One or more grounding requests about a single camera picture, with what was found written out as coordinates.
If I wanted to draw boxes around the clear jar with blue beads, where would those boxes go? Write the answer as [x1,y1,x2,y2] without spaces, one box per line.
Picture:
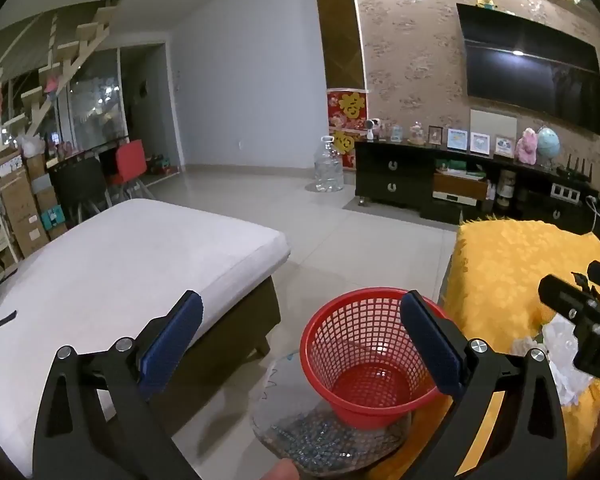
[250,352,416,473]

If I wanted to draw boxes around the person's left hand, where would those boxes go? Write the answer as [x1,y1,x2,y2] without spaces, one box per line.
[261,459,302,480]

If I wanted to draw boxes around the red plastic basket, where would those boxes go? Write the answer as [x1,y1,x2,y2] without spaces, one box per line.
[300,287,453,431]

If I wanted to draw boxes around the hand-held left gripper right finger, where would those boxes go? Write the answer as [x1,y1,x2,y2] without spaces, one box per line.
[399,290,570,480]

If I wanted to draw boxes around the black TV cabinet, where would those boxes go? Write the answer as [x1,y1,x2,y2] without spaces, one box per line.
[354,140,600,233]

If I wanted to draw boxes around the stack of cardboard boxes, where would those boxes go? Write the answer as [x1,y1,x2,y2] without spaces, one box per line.
[0,150,71,261]

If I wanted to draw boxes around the pale blue globe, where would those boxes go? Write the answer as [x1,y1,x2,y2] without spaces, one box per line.
[536,126,561,168]

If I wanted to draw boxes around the pink plush toy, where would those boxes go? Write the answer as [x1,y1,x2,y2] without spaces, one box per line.
[515,127,540,165]

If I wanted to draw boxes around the black router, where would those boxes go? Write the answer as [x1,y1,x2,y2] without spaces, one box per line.
[557,155,598,178]

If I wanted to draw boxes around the clear large water bottle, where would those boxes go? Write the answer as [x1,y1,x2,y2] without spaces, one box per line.
[312,136,345,193]

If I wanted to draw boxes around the brown drawer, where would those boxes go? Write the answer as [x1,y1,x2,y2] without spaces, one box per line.
[432,170,488,206]

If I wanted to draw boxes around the black television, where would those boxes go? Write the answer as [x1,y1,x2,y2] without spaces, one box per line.
[455,2,600,137]

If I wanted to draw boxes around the beige wall panel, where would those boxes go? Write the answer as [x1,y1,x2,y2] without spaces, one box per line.
[469,108,517,147]

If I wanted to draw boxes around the green flat box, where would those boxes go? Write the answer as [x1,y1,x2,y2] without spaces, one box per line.
[437,160,483,178]

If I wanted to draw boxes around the white cushioned ottoman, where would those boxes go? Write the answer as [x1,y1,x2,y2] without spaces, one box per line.
[0,197,291,478]

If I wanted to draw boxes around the wooden staircase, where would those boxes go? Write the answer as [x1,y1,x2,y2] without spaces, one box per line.
[0,2,121,271]

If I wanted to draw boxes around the red chair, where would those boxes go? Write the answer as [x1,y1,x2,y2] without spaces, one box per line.
[111,139,153,200]

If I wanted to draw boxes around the red festive wall poster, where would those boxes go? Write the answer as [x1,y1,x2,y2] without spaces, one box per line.
[326,89,368,168]

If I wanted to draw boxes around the white plastic bag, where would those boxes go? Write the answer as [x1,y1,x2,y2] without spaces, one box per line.
[512,317,596,406]
[20,135,47,157]

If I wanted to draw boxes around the beige canister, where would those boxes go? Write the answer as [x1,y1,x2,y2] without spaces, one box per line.
[497,170,516,211]

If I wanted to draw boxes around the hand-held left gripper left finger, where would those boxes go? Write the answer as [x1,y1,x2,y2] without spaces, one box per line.
[32,289,204,480]

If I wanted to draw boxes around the black chair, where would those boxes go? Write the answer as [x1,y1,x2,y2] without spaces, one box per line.
[47,156,112,221]

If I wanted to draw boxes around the yellow tablecloth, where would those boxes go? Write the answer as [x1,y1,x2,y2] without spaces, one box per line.
[370,215,600,480]

